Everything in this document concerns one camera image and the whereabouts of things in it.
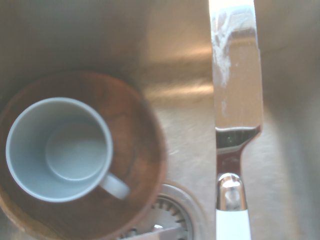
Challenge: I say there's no white-handled table knife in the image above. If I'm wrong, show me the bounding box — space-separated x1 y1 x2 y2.
208 0 264 240

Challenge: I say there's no stainless steel double sink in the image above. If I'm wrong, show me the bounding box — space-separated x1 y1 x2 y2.
0 0 320 240

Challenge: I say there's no metal drain strainer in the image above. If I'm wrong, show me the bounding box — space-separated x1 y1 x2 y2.
119 183 209 240

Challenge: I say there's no grey-blue mug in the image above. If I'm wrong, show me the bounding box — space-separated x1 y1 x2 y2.
5 96 131 204

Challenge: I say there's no brown wooden bowl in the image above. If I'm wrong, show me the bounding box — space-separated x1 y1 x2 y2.
0 70 168 240

